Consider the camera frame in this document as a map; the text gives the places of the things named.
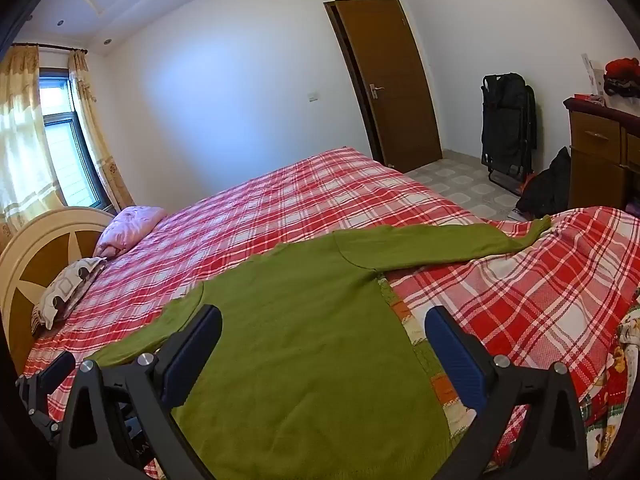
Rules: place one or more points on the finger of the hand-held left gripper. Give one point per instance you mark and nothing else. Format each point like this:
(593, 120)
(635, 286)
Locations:
(50, 372)

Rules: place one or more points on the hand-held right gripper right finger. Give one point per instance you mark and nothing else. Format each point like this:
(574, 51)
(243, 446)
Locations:
(457, 360)

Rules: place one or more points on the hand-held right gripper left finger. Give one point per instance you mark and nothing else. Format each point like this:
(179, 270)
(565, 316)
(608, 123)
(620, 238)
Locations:
(192, 360)

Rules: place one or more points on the green striped knit sweater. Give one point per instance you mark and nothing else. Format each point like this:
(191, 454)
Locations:
(310, 340)

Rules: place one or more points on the pile of red clothes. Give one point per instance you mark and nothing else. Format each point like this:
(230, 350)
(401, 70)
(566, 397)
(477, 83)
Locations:
(622, 75)

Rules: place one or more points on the brown patterned pillow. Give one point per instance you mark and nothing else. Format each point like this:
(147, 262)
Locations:
(65, 292)

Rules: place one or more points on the cream wooden bed headboard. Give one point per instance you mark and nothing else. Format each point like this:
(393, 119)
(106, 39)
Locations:
(45, 255)

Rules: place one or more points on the pink pillow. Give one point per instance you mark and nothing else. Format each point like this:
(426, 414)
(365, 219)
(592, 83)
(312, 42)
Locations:
(127, 230)

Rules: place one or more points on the cartoon printed blanket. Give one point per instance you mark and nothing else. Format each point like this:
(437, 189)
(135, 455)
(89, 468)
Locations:
(622, 355)

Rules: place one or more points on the red plaid bed sheet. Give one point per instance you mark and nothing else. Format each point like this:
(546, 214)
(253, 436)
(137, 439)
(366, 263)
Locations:
(280, 200)

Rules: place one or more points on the black bag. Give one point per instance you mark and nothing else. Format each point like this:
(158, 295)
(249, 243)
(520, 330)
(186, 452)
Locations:
(550, 185)
(505, 125)

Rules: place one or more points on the yellow curtain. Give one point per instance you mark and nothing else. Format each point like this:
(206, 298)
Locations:
(22, 150)
(97, 140)

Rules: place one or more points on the window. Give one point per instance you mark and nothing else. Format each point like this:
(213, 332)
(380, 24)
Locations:
(62, 140)

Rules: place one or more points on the brown wooden dresser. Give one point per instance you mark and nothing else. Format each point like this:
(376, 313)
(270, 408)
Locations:
(597, 155)

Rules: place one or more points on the brown wooden door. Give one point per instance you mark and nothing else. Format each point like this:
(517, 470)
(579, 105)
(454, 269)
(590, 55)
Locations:
(395, 85)

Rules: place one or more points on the white card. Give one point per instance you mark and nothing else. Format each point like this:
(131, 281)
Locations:
(592, 72)

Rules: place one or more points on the dark curtain rod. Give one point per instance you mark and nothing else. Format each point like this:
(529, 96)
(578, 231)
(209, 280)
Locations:
(55, 48)

